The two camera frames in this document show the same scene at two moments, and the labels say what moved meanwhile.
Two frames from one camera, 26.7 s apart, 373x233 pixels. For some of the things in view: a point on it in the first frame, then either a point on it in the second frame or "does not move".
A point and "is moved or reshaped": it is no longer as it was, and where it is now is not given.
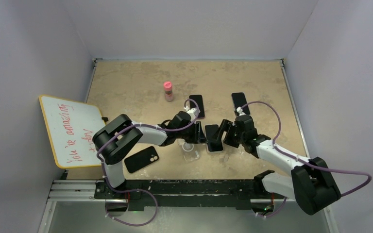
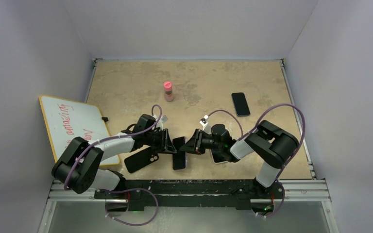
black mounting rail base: (242, 193) does not move
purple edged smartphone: (198, 99) → (179, 158)
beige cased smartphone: (213, 145) is moved or reshaped
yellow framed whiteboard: (71, 126) does not move
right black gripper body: (242, 136) → (209, 143)
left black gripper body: (188, 134) → (154, 139)
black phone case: (141, 159) does not move
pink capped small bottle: (168, 94) does not move
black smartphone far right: (239, 100) does not move
